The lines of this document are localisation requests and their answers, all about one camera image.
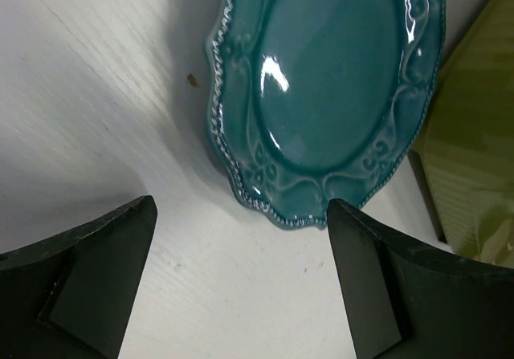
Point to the teal scalloped plate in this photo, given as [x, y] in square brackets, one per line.
[313, 100]

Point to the green plastic bin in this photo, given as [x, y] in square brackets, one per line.
[466, 144]

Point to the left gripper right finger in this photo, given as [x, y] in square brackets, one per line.
[406, 299]

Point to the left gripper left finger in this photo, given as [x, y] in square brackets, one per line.
[71, 295]

